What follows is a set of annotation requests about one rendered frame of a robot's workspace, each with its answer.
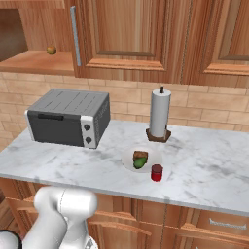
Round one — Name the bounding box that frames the wooden wall cabinet door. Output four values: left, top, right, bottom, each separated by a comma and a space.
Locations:
181, 0, 249, 89

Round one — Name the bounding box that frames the wooden wall cabinet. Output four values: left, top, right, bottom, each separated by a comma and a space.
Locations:
0, 0, 76, 77

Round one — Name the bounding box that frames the white paper towel roll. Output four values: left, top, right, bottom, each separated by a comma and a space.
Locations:
149, 89, 172, 138

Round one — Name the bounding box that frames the white plate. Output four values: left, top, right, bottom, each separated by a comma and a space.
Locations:
121, 146, 163, 174

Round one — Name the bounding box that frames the silver cabinet door handle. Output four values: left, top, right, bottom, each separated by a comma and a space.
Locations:
69, 5, 83, 67

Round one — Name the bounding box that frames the red jam jar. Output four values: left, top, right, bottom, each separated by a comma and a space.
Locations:
150, 163, 163, 183

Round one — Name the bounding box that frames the wooden base cabinet door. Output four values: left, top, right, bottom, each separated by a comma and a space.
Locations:
86, 194, 169, 249

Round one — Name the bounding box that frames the green avocado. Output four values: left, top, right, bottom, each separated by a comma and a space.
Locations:
132, 157, 148, 170

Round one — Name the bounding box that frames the wooden drawer front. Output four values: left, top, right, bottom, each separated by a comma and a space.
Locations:
191, 208, 249, 249

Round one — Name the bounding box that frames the brown paper towel holder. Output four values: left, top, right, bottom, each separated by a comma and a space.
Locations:
145, 85, 172, 143

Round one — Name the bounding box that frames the grey toaster oven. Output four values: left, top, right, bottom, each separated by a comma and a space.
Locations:
24, 89, 112, 150

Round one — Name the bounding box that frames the silver drawer handle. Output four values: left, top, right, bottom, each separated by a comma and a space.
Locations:
208, 218, 249, 231

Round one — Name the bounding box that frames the open wooden cabinet door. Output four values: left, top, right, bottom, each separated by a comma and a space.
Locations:
67, 0, 196, 85

